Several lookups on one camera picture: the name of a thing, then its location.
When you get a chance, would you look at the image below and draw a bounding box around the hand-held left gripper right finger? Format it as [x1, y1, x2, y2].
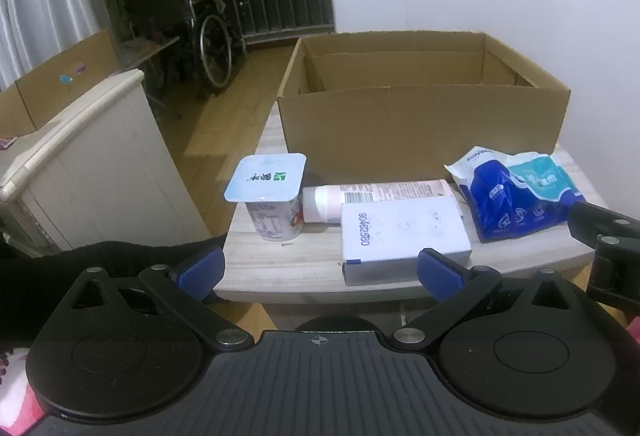
[388, 247, 590, 352]

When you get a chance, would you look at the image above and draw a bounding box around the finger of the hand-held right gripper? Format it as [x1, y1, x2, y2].
[586, 236, 640, 307]
[569, 200, 640, 245]

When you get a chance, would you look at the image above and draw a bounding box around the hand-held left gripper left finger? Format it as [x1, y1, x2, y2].
[50, 246, 253, 352]

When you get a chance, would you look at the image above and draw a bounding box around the white rectangular carton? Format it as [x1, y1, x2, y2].
[341, 196, 473, 287]

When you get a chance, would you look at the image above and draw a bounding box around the blue and teal wipes packet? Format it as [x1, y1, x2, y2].
[444, 147, 588, 244]

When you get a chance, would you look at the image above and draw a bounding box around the pink lotion tube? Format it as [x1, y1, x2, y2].
[301, 179, 453, 224]

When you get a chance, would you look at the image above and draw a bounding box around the white yogurt cup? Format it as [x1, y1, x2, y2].
[225, 153, 307, 241]

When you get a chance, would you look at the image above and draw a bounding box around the large cardboard box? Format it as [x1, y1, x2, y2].
[276, 30, 572, 181]

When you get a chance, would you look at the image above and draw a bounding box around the white cabinet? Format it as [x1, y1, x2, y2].
[0, 68, 211, 251]

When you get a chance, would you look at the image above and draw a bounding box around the pink patterned cloth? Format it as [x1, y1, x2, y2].
[0, 348, 42, 436]

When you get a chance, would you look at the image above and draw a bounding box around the small folding table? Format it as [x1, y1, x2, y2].
[120, 36, 182, 117]

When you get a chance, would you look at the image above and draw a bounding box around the black wheelchair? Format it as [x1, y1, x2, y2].
[120, 0, 247, 97]

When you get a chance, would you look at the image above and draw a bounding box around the cardboard box with handle hole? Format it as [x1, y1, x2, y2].
[0, 30, 121, 139]

